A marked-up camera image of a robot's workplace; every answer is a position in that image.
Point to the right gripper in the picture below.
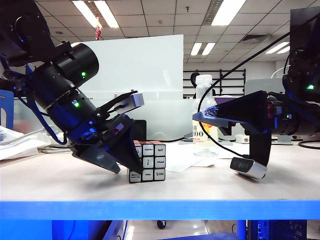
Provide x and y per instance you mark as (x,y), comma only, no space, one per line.
(277,112)

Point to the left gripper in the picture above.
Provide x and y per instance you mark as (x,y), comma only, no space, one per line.
(105,130)

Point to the Rubik's cube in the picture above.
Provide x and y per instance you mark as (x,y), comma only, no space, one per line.
(152,162)

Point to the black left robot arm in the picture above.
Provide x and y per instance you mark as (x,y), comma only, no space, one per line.
(62,75)

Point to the white power adapter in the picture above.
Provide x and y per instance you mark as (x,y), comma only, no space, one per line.
(240,138)

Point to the white paper sheet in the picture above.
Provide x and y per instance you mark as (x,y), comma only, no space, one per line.
(237,147)
(180,162)

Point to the black rectangular box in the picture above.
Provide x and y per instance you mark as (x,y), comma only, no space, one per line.
(141,132)

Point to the clear bottle yellow flower label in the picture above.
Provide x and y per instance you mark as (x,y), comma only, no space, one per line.
(205,140)

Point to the grey metal bookend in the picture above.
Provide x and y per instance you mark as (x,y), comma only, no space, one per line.
(255,86)

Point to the black shelf rack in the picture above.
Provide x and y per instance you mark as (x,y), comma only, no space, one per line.
(244,75)

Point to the person in background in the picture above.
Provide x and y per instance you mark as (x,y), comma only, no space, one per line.
(193,78)

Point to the frosted glass desk partition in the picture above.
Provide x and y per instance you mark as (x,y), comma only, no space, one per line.
(165,117)

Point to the ceiling fluorescent light panel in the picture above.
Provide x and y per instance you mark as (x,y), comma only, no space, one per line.
(277,48)
(228,12)
(86,13)
(208,49)
(196,49)
(283,50)
(106,13)

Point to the ceiling air vent grille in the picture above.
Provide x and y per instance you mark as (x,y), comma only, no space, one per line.
(255,38)

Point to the black caster wheel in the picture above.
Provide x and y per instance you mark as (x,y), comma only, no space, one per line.
(161,224)

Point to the white board panel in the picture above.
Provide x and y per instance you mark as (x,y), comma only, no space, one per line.
(150,67)

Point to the white plastic bag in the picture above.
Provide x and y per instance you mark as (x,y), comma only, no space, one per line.
(20,150)

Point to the blue metal bookend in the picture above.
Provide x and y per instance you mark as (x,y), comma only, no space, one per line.
(10,112)

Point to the red hanging ornament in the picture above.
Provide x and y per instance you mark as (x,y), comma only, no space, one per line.
(98,32)

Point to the black computer tower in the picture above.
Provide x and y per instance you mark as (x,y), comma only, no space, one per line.
(287,230)

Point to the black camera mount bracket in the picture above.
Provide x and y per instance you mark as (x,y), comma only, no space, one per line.
(117,100)
(261,147)

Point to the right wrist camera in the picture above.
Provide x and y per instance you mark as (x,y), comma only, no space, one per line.
(248,168)

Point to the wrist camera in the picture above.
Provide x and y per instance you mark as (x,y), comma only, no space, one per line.
(138,100)
(248,168)

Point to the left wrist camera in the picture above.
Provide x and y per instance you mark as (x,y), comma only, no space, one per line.
(138,100)

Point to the blue table frame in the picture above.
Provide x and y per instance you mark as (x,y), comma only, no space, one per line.
(160,210)

